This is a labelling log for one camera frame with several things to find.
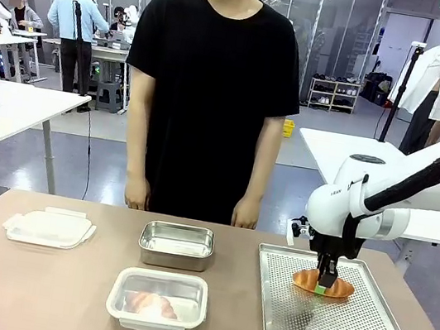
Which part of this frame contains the person's left hand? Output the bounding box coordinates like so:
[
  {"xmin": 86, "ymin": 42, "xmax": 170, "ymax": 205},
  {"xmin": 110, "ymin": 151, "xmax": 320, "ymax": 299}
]
[{"xmin": 230, "ymin": 194, "xmax": 263, "ymax": 231}]

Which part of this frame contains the person's right forearm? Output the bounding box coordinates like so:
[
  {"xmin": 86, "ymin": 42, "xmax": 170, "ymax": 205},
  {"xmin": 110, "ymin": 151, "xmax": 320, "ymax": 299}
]
[{"xmin": 118, "ymin": 116, "xmax": 160, "ymax": 183}]

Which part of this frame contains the yellow crate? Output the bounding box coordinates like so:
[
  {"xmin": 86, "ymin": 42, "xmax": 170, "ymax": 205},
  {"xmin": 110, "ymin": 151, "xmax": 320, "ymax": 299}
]
[{"xmin": 281, "ymin": 118, "xmax": 297, "ymax": 140}]

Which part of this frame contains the large white table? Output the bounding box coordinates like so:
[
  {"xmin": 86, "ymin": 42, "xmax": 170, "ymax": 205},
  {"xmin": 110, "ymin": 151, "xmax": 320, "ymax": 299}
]
[{"xmin": 279, "ymin": 126, "xmax": 440, "ymax": 285}]

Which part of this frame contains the black background tripod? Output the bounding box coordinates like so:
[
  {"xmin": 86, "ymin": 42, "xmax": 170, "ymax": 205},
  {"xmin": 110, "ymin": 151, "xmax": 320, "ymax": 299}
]
[{"xmin": 56, "ymin": 0, "xmax": 104, "ymax": 100}]

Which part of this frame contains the black camera tripod stand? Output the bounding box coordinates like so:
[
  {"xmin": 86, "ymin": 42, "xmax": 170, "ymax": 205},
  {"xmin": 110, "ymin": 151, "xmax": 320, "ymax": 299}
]
[{"xmin": 377, "ymin": 38, "xmax": 428, "ymax": 148}]

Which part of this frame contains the grey background workbench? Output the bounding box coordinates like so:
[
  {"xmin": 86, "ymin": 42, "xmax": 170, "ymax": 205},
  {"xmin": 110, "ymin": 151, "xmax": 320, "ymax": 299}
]
[{"xmin": 31, "ymin": 26, "xmax": 138, "ymax": 116}]

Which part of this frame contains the person in black t-shirt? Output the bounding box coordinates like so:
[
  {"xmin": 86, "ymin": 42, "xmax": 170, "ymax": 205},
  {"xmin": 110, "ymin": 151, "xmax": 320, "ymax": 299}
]
[{"xmin": 103, "ymin": 0, "xmax": 317, "ymax": 235}]

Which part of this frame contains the mannequin in white shirt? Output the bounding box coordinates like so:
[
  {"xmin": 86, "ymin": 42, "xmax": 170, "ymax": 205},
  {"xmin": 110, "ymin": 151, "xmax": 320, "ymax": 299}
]
[{"xmin": 380, "ymin": 13, "xmax": 440, "ymax": 161}]

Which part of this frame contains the man in light blue jacket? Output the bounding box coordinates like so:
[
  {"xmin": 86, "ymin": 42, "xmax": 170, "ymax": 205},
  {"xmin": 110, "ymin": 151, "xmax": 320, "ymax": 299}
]
[{"xmin": 32, "ymin": 0, "xmax": 116, "ymax": 116}]

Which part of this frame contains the seated person in grey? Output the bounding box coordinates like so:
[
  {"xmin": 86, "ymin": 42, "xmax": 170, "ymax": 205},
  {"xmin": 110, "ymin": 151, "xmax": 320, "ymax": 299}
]
[{"xmin": 3, "ymin": 0, "xmax": 49, "ymax": 36}]

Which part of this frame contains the person's left forearm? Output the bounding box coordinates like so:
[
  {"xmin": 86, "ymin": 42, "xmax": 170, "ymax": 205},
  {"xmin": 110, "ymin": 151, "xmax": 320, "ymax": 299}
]
[{"xmin": 239, "ymin": 136, "xmax": 283, "ymax": 204}]

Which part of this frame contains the black bag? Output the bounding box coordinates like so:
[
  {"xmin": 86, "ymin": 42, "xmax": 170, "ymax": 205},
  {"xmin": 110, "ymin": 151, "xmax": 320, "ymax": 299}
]
[{"xmin": 359, "ymin": 69, "xmax": 395, "ymax": 109}]

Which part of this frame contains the grey step stool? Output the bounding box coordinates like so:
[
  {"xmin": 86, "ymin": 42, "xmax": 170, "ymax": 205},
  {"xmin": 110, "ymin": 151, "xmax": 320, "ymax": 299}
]
[{"xmin": 85, "ymin": 77, "xmax": 127, "ymax": 117}]

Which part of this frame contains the pinkish croissant bread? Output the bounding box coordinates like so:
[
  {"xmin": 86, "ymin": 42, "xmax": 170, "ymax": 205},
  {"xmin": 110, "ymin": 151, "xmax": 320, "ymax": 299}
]
[{"xmin": 121, "ymin": 287, "xmax": 182, "ymax": 323}]

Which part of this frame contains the white table with grey leg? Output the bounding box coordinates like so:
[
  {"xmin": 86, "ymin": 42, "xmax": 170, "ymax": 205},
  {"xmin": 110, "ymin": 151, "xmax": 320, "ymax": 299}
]
[{"xmin": 0, "ymin": 79, "xmax": 93, "ymax": 199}]

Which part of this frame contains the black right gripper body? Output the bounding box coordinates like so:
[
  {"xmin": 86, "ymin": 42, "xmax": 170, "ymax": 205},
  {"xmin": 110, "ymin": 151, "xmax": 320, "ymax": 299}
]
[{"xmin": 308, "ymin": 226, "xmax": 366, "ymax": 264}]

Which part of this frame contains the white shoe rack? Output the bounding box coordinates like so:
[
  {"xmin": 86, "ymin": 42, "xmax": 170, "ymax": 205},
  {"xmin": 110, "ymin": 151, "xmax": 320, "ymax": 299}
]
[{"xmin": 306, "ymin": 71, "xmax": 363, "ymax": 117}]

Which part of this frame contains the golden oblong bread roll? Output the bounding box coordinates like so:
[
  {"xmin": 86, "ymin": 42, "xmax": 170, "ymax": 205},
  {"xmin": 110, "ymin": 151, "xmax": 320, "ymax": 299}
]
[{"xmin": 289, "ymin": 266, "xmax": 358, "ymax": 302}]

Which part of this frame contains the black right arm cable sleeve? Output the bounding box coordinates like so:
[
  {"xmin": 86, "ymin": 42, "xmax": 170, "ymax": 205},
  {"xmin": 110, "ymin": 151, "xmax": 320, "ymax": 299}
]
[{"xmin": 362, "ymin": 118, "xmax": 440, "ymax": 222}]

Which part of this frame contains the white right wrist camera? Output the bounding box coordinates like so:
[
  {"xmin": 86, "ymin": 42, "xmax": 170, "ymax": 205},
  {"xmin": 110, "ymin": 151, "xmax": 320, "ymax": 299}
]
[{"xmin": 283, "ymin": 213, "xmax": 318, "ymax": 250}]

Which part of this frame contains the white background desk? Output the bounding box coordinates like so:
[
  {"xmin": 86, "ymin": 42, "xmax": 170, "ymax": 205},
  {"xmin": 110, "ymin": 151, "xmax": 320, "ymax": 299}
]
[{"xmin": 0, "ymin": 26, "xmax": 49, "ymax": 86}]

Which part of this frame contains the person's right hand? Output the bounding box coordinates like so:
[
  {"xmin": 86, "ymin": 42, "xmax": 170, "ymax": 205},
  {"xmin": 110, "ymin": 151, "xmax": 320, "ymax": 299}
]
[{"xmin": 122, "ymin": 175, "xmax": 155, "ymax": 213}]

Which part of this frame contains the white translucent clip lid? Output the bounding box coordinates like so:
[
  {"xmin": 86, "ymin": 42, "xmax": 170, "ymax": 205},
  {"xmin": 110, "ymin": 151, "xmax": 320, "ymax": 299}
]
[
  {"xmin": 103, "ymin": 262, "xmax": 213, "ymax": 330},
  {"xmin": 0, "ymin": 199, "xmax": 99, "ymax": 256}
]

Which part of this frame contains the thin black hanging cable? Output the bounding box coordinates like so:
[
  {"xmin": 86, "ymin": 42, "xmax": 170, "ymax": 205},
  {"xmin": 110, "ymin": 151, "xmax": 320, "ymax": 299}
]
[{"xmin": 71, "ymin": 108, "xmax": 100, "ymax": 201}]

